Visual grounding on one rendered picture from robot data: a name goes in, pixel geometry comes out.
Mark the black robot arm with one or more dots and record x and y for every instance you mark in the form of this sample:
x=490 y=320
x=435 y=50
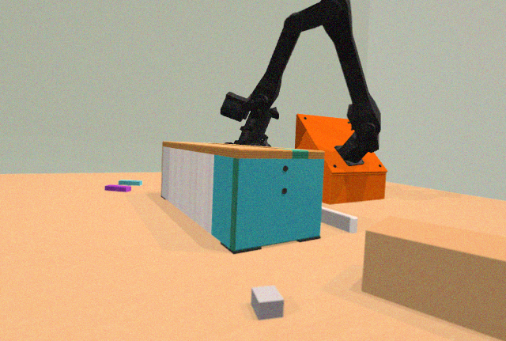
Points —
x=363 y=114

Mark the purple flat bar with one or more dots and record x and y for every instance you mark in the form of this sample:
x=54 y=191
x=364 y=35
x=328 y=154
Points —
x=117 y=188

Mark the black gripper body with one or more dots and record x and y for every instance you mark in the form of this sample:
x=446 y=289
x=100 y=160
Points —
x=251 y=135

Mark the small cyan block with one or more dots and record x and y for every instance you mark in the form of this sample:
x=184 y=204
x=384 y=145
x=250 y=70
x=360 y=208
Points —
x=130 y=182

